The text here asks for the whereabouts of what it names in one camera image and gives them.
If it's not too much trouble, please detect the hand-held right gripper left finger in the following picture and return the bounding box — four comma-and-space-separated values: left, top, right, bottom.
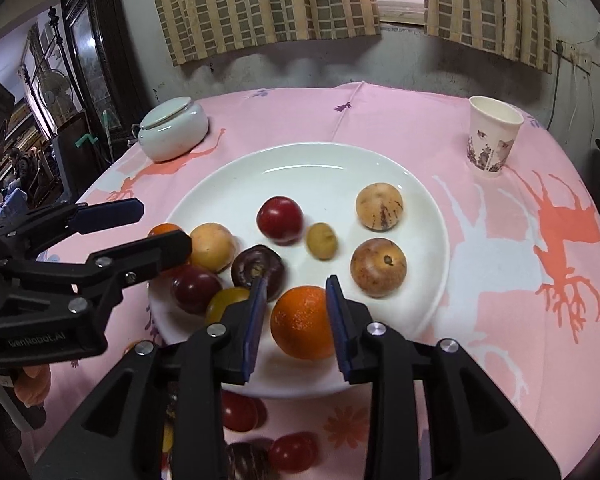
32, 275, 271, 480

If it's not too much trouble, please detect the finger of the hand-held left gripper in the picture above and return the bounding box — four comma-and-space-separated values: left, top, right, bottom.
2, 230, 193, 333
0, 198, 145, 253

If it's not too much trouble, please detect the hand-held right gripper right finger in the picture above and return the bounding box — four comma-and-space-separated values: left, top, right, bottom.
325, 274, 563, 480

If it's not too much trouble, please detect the orange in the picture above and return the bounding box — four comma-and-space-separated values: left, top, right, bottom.
270, 285, 337, 361
146, 223, 186, 239

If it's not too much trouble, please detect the green-yellow tangerine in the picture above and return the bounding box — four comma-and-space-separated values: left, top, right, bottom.
205, 287, 252, 326

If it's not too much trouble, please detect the dark red plum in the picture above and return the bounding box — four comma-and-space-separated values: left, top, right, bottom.
256, 196, 303, 246
171, 264, 223, 316

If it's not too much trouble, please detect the dark purple round fruit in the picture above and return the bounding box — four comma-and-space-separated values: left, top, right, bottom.
225, 439, 281, 480
230, 244, 286, 301

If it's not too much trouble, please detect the pale yellow round fruit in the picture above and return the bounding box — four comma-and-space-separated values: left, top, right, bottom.
187, 222, 237, 273

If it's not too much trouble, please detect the tan passion fruit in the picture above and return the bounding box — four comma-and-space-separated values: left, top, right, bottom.
350, 238, 408, 297
355, 182, 405, 232

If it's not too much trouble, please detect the small yellow-green fruit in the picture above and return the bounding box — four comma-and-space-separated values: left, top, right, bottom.
306, 222, 338, 262

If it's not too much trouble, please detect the red tomato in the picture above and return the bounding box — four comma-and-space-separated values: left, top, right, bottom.
268, 431, 318, 473
222, 391, 268, 432

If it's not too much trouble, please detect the white oval plate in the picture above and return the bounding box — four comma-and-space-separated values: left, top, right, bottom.
147, 142, 451, 400

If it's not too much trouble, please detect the person's left hand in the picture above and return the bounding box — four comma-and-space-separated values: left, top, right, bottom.
10, 362, 51, 411

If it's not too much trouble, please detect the dark grey box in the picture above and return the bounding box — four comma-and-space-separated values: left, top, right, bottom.
52, 132, 106, 206

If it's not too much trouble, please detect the white stick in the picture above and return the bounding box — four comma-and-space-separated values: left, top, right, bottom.
103, 109, 115, 158

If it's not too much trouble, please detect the pale green ceramic jar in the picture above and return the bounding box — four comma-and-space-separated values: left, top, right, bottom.
137, 105, 210, 163

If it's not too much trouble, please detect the blue patterned cloth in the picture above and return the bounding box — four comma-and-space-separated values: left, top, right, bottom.
0, 187, 28, 226

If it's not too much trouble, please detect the pale green jar lid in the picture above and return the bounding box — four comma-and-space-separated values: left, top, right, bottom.
140, 97, 197, 130

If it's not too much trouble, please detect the standing fan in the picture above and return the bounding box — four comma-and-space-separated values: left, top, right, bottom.
37, 70, 76, 126

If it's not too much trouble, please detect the pink printed tablecloth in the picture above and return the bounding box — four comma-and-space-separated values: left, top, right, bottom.
10, 80, 600, 480

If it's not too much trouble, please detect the dark wooden cabinet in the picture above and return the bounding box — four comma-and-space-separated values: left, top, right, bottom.
60, 0, 151, 131

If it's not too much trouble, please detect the printed paper cup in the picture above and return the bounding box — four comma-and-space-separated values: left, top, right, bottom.
466, 95, 525, 180

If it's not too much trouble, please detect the striped beige curtain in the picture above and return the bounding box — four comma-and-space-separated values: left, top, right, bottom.
145, 0, 382, 66
423, 0, 553, 73

